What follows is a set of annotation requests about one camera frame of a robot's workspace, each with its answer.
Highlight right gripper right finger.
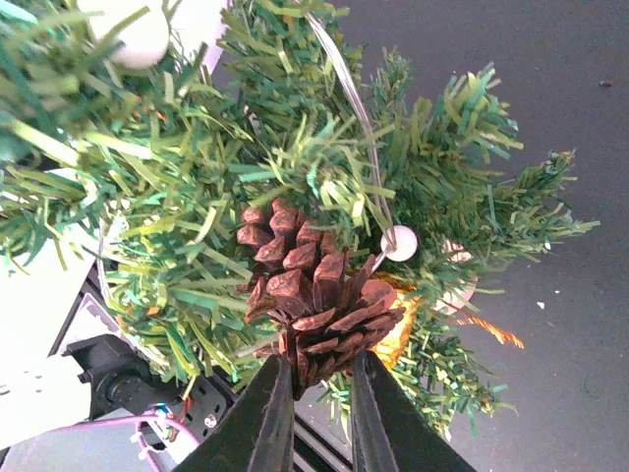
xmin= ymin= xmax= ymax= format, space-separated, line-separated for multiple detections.
xmin=351 ymin=351 xmax=475 ymax=472

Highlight dark brown pinecone ornament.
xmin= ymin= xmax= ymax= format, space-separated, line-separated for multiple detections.
xmin=237 ymin=199 xmax=404 ymax=399

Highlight small green christmas tree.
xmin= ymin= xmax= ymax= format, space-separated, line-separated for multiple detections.
xmin=1 ymin=1 xmax=592 ymax=437

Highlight white ball string lights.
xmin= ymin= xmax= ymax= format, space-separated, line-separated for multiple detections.
xmin=76 ymin=0 xmax=420 ymax=276

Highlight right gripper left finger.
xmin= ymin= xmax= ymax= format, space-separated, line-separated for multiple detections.
xmin=176 ymin=355 xmax=295 ymax=472

